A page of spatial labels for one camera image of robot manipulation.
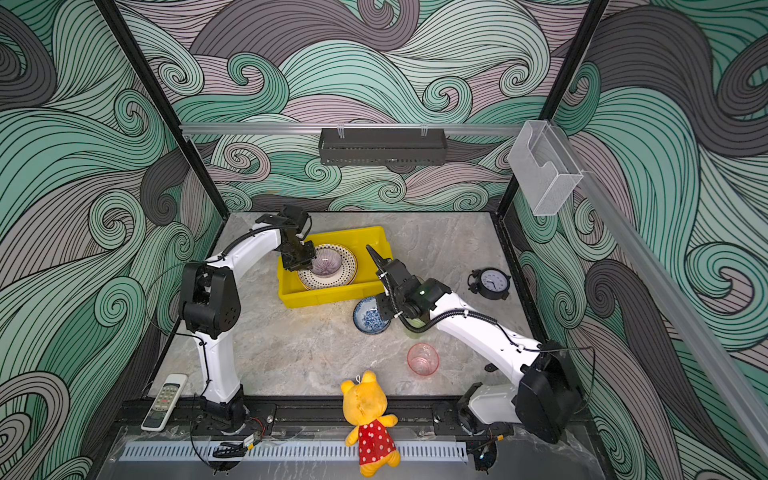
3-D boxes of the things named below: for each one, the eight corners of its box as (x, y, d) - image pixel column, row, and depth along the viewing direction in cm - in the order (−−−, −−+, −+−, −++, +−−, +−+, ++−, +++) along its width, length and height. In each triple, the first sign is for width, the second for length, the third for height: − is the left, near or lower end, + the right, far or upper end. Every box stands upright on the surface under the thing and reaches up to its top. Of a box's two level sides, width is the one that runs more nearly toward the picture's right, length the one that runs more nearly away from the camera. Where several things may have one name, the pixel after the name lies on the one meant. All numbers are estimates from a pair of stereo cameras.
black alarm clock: (471, 300, 98) (474, 294, 95) (465, 273, 105) (467, 267, 102) (511, 300, 98) (516, 294, 95) (502, 273, 105) (506, 267, 102)
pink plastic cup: (408, 377, 82) (411, 367, 75) (407, 353, 86) (409, 342, 80) (435, 377, 82) (440, 367, 75) (432, 353, 86) (437, 342, 80)
